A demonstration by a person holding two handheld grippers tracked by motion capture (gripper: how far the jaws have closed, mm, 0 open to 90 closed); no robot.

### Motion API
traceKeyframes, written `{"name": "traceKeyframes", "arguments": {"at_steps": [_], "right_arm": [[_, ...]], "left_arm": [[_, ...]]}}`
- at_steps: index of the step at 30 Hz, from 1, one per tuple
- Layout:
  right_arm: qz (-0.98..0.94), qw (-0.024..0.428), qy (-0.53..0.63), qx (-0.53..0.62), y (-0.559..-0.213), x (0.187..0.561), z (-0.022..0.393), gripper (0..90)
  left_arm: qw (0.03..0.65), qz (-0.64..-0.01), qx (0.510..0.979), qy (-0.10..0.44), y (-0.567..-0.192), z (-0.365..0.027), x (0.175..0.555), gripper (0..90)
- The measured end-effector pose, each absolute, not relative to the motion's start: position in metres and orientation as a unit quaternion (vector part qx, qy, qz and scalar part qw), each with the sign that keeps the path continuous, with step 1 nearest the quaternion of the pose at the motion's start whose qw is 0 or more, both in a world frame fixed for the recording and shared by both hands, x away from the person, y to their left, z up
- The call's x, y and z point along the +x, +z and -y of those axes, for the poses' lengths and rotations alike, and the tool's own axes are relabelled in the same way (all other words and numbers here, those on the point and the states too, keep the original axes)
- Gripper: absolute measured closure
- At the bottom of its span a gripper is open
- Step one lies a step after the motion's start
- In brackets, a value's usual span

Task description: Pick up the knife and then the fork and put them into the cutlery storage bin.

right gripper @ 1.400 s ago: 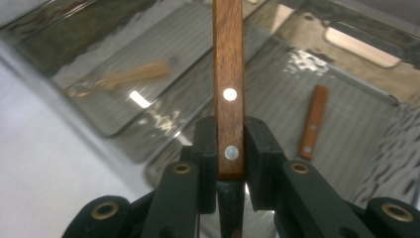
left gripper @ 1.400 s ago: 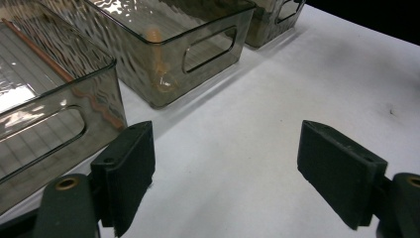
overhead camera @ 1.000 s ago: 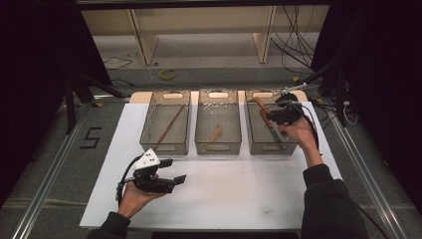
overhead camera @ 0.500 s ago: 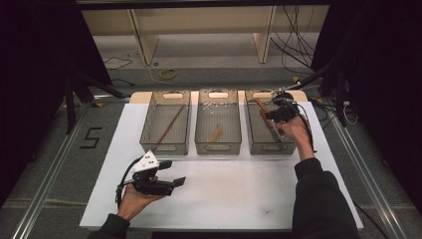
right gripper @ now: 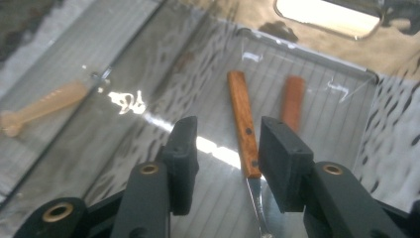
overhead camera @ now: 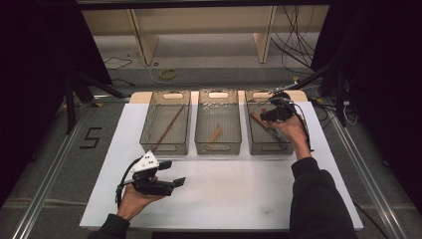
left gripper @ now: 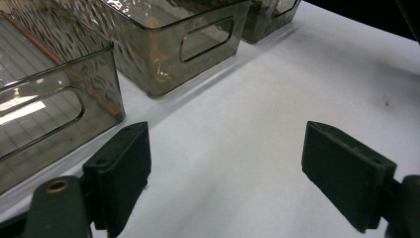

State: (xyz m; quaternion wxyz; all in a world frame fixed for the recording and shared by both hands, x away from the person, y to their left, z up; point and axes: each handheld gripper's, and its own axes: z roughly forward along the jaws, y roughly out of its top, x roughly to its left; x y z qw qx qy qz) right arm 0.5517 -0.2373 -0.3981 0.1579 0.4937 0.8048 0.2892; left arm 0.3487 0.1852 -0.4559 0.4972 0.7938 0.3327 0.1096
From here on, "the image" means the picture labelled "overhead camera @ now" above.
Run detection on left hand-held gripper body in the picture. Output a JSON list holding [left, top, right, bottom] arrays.
[[131, 149, 176, 197]]

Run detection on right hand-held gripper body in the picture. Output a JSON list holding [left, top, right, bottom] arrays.
[[269, 85, 297, 122]]

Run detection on clear grey plastic basket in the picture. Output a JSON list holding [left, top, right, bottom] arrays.
[[194, 89, 243, 156], [139, 90, 192, 156], [244, 89, 301, 156]]

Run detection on brown wooden chopstick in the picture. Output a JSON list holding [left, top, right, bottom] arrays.
[[152, 105, 185, 151], [152, 105, 186, 150]]

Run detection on short wooden utensil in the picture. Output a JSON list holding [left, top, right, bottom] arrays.
[[207, 124, 224, 143]]

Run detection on person's right hand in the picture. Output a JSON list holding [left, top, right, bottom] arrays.
[[271, 114, 312, 160]]

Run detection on person's left hand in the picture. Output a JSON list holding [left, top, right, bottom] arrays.
[[116, 184, 166, 222]]

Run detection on white table sheet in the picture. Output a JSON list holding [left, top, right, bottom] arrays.
[[79, 101, 364, 232]]

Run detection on black metal stand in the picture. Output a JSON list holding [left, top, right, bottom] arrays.
[[64, 68, 125, 135], [290, 59, 349, 127]]

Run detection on yellow tape roll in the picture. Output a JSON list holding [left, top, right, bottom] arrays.
[[158, 68, 178, 81]]

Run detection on black curtain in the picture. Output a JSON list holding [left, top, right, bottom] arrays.
[[0, 0, 112, 208], [312, 0, 422, 213]]

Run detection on beige wooden desk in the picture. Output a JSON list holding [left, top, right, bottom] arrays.
[[81, 4, 330, 66]]

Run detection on right hand-held gripper black cable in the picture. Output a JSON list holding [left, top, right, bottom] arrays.
[[282, 99, 315, 152]]

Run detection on black hanging cables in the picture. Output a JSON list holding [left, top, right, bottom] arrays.
[[270, 4, 317, 76]]

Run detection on white plug with cable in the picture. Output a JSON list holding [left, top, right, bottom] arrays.
[[342, 100, 360, 126]]

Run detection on short black floor cable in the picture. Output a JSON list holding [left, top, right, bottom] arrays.
[[109, 78, 136, 88]]

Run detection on white floor cable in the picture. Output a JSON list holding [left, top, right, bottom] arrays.
[[137, 49, 200, 89]]

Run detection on aluminium floor rail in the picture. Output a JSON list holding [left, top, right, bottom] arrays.
[[326, 99, 409, 239], [11, 94, 132, 239]]

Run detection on thin black floor cable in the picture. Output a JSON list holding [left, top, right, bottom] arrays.
[[103, 56, 133, 72]]

